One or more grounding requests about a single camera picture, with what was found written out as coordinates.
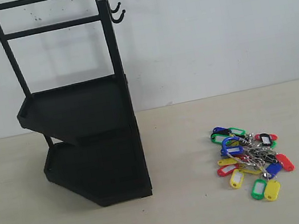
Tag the bunch of colourful key tags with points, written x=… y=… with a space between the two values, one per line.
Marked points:
x=245 y=153

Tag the black metal hook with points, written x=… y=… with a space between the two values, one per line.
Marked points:
x=116 y=9
x=118 y=20

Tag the black two-tier metal rack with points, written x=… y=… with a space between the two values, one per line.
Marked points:
x=95 y=149

